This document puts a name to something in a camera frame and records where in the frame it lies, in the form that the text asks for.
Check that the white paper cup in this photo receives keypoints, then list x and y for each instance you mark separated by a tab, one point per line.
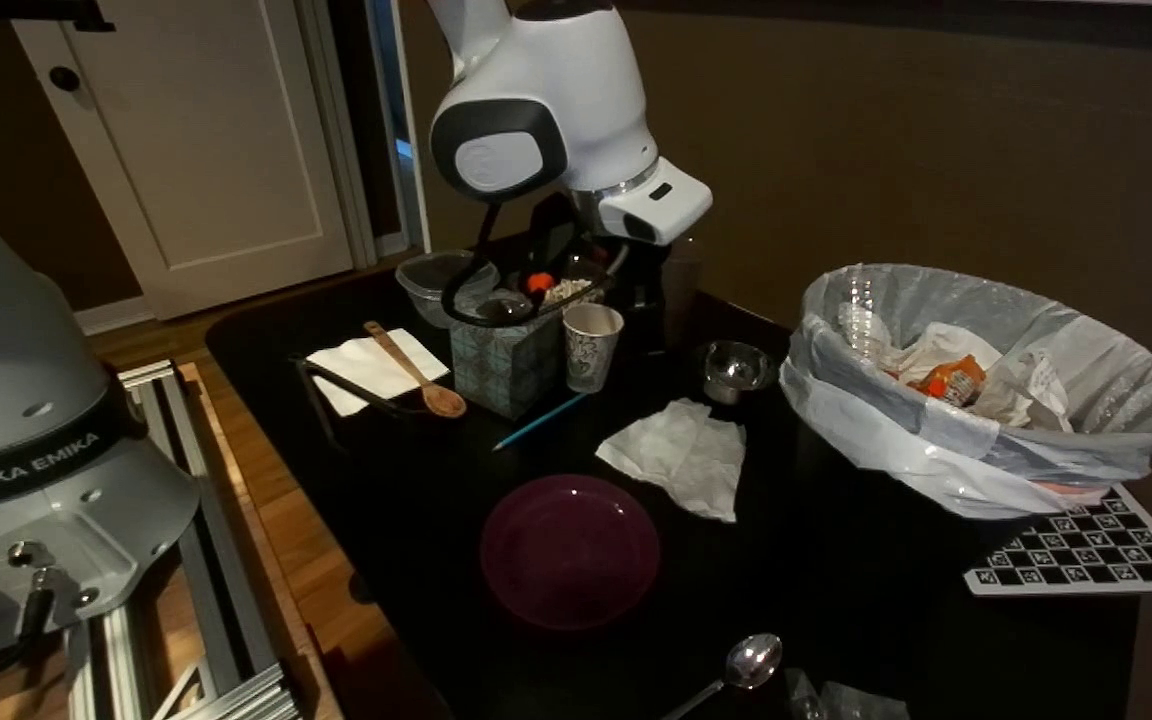
591	362

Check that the clear container of white snacks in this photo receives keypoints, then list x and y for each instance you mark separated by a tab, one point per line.
583	290

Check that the aluminium frame rails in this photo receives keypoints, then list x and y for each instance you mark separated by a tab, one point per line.
222	627

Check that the teal patterned tissue box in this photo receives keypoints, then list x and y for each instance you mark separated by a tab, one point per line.
500	374

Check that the crumpled white napkin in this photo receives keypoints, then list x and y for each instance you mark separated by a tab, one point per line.
683	455

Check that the white door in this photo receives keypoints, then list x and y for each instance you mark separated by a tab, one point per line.
203	135

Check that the checkerboard calibration board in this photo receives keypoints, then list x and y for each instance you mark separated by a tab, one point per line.
1080	545

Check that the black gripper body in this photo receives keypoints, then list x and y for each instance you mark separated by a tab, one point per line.
569	243

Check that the crumpled white trash paper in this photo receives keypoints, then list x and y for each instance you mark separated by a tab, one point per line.
1016	385

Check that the metal spoon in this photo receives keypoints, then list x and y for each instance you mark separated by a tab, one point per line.
755	662

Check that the maroon round plate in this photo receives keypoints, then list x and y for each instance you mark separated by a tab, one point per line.
569	555

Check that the flat white paper sheet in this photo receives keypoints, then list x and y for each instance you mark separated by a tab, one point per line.
361	366

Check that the white door frame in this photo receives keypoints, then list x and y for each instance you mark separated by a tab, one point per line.
399	123

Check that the white-lined trash bin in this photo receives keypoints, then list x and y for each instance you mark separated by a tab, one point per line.
949	455

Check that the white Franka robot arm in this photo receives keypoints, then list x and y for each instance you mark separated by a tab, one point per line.
548	80

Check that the wooden spoon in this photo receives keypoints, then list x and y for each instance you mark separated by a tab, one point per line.
440	397

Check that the orange wrapper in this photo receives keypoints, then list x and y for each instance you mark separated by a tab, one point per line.
945	383

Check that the black door knob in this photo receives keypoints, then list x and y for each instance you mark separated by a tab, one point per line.
64	78

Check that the small metal bowl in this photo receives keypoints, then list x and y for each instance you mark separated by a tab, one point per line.
739	374

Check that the blue pencil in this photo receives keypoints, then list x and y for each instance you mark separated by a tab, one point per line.
541	421

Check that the clear plastic bowl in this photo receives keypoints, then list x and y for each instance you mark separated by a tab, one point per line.
416	280

